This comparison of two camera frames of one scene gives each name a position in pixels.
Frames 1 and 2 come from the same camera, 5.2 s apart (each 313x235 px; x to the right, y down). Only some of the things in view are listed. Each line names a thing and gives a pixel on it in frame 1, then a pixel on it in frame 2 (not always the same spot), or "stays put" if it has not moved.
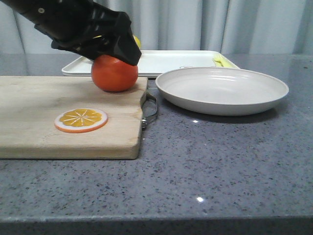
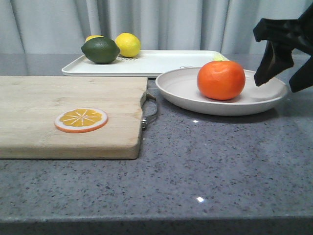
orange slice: [80, 120] stays put
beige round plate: [219, 91] stays put
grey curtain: [247, 27] stays put
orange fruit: [111, 75] → [221, 80]
